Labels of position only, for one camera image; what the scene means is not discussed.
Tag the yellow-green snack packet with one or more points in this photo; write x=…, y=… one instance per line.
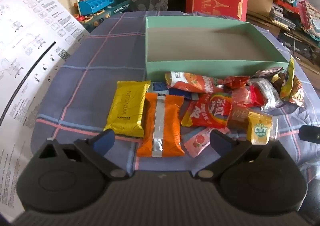
x=287, y=83

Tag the clear orange-brown snack packet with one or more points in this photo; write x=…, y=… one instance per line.
x=238, y=118

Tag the small red packet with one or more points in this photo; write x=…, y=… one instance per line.
x=257, y=96

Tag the blue snack packet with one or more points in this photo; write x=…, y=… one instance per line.
x=160, y=87

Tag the red rainbow candy packet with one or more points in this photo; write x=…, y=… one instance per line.
x=212, y=113

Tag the blue toy rack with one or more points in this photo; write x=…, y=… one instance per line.
x=95, y=3

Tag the red gold patterned packet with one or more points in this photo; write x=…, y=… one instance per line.
x=235, y=82

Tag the yellow snack packet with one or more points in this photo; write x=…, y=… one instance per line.
x=125, y=108

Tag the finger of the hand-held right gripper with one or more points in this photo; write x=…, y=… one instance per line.
x=310, y=134

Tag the green cardboard box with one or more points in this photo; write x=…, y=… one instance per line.
x=200, y=68

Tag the teal toy box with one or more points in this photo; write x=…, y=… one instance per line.
x=120, y=8

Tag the pink toy package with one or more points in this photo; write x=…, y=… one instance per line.
x=311, y=15

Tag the yellow green-label candy packet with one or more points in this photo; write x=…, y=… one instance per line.
x=260, y=128

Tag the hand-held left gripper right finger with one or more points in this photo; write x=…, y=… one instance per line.
x=220, y=141

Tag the dark brown candy wrapper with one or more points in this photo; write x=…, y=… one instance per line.
x=267, y=71

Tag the white instruction sheet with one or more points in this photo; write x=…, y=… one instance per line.
x=30, y=53

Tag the orange white snack packet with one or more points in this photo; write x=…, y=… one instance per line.
x=190, y=80

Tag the orange snack packet silver seam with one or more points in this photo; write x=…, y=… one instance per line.
x=170, y=128

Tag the pink peach candy packet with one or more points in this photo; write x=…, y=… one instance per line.
x=197, y=141

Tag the silver grey snack packet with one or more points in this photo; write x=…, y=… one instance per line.
x=271, y=93

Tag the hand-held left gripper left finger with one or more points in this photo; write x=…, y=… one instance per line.
x=103, y=139

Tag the purple plaid blanket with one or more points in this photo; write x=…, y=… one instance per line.
x=100, y=53

